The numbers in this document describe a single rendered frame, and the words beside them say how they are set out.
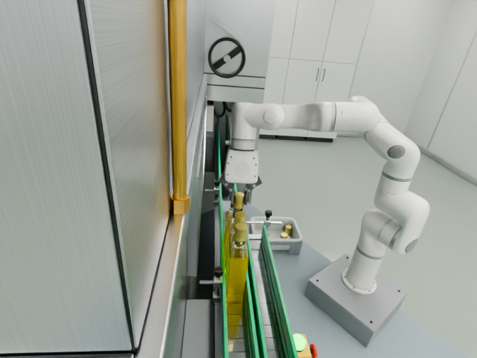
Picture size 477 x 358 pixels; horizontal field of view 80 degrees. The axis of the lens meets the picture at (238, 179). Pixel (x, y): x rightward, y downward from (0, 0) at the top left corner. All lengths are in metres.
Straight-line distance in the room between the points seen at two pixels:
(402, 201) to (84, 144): 0.89
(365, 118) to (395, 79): 5.09
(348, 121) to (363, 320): 0.65
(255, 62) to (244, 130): 1.01
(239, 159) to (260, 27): 1.08
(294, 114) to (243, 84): 0.93
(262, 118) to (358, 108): 0.26
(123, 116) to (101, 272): 0.11
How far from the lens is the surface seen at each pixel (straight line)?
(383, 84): 5.84
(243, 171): 0.84
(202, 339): 0.91
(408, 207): 0.96
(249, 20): 1.78
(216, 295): 0.97
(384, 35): 5.68
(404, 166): 0.93
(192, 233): 0.80
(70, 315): 0.27
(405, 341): 1.26
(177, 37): 0.36
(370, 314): 1.15
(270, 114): 0.79
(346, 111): 0.84
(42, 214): 0.21
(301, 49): 4.70
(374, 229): 1.05
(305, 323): 1.15
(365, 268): 1.14
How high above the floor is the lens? 1.65
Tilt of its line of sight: 28 degrees down
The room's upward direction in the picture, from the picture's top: 5 degrees clockwise
